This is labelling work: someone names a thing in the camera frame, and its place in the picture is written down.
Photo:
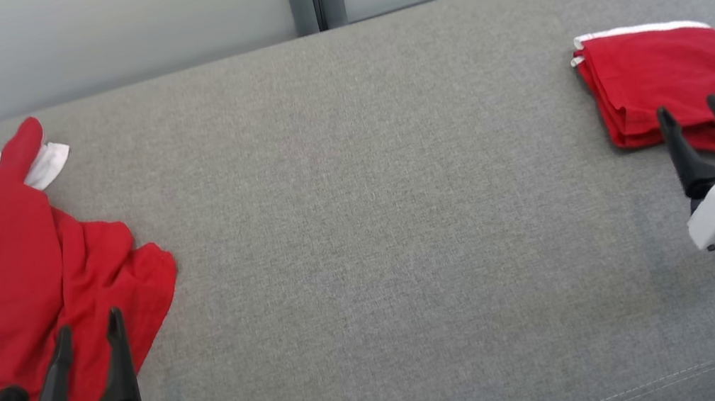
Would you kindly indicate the red garment white trim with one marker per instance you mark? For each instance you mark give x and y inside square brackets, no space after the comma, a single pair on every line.
[660,73]

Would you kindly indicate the red Bulls jersey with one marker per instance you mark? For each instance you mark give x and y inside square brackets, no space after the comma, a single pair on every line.
[3,271]

